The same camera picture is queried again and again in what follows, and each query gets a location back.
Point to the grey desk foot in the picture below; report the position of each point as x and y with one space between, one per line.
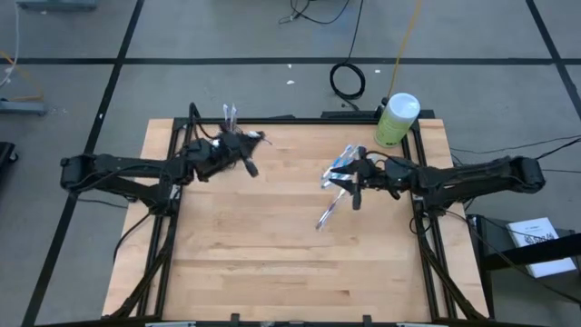
54 4
22 107

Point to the black chair base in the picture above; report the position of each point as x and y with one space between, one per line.
6 156

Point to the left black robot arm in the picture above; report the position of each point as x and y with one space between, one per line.
113 163

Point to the purple packaged toothbrush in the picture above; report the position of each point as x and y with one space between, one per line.
233 112
225 112

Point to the white booklet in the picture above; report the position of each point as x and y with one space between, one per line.
540 247

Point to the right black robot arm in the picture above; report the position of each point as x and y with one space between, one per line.
476 177

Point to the green wipes canister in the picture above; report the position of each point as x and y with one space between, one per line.
395 122

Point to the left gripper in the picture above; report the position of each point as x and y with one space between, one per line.
236 152

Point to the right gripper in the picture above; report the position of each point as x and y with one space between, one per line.
370 175

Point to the black table frame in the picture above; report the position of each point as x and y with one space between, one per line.
295 121

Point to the silver aluminium bracket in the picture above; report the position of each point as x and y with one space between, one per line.
170 324

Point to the black side stand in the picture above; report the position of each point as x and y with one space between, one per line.
544 252

